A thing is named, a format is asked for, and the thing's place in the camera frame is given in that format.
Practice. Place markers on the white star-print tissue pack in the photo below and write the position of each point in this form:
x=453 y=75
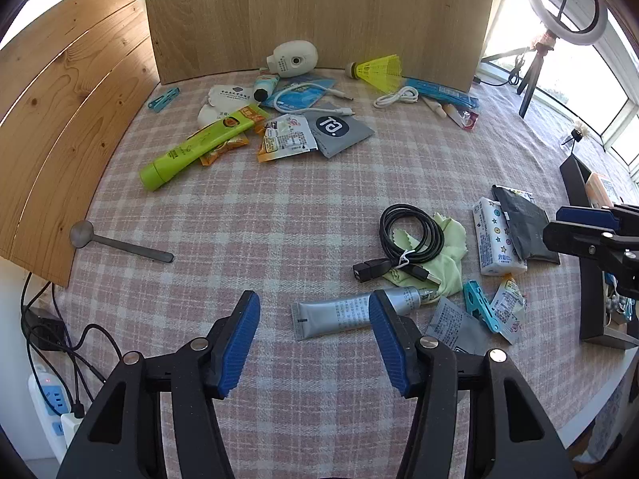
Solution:
x=496 y=237

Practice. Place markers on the grey foil packet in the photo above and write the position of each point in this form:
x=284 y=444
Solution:
x=339 y=132

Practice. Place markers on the black pouch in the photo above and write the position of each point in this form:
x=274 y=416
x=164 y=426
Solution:
x=526 y=222

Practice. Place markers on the long blue packaging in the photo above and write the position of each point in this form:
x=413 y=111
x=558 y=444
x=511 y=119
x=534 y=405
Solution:
x=439 y=91

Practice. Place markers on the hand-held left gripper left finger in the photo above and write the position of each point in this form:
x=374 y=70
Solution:
x=238 y=354

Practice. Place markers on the lime green tube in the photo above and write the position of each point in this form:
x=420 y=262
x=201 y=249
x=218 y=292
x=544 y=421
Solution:
x=194 y=147

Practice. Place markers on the silver tube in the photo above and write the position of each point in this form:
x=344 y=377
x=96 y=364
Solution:
x=334 y=314

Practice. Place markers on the orange snack sachet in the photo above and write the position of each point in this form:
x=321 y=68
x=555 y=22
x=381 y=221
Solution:
x=227 y=148

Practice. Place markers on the wooden stick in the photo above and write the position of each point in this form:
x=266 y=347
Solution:
x=433 y=105

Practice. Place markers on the light wooden upright board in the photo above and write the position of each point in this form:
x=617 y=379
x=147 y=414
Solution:
x=319 y=15

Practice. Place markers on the grey metal spoon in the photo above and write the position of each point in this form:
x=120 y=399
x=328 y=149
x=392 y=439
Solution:
x=120 y=245

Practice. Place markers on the blue flat packet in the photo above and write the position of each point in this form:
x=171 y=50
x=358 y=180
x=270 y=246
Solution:
x=309 y=97

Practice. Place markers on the plaid cloth covered desktop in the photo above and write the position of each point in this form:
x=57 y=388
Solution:
x=279 y=209

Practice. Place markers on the small white black-capped bottle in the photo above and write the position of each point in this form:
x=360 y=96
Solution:
x=264 y=87

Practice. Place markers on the white power strip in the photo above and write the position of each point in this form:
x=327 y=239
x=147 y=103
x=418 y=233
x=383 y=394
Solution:
x=47 y=404

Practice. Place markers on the blue clothespin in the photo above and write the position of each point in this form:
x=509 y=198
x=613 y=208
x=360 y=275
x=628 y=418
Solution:
x=479 y=304
x=164 y=99

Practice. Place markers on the white shower cap packet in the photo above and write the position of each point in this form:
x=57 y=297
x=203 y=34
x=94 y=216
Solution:
x=229 y=95

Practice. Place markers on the coffee creamer sachet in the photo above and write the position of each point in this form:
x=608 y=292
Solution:
x=287 y=137

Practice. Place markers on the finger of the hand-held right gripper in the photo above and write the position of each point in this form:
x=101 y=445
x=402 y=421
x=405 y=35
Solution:
x=584 y=217
x=574 y=238

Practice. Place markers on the white printed sachet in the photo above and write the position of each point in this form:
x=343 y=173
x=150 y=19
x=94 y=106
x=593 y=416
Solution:
x=510 y=309

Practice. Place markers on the yellow shuttlecock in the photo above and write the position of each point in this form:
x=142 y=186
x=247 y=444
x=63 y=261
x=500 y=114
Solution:
x=379 y=72

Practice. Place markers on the orange tissue pack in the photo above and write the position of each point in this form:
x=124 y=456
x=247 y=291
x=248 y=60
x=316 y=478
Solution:
x=601 y=190

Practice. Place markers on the white round device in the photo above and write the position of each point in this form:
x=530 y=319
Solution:
x=294 y=59

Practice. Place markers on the black storage box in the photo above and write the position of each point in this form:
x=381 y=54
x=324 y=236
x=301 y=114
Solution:
x=594 y=304

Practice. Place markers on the pine wood slat panel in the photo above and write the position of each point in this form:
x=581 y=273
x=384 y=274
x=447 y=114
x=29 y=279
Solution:
x=60 y=124

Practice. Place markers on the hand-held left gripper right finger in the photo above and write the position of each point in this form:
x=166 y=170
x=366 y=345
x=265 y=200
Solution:
x=390 y=349

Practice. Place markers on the black tripod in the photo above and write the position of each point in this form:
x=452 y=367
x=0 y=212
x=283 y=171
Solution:
x=531 y=82

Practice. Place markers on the green cleaning cloth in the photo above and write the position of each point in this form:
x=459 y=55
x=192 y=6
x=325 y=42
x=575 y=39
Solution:
x=452 y=249

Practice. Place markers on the red and white small packet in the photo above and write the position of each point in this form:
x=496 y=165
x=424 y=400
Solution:
x=467 y=118

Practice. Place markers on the grey printed sachet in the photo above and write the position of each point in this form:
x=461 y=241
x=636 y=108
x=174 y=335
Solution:
x=457 y=329

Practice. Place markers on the black power adapter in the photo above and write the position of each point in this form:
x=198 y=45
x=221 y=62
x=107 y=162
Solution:
x=45 y=332

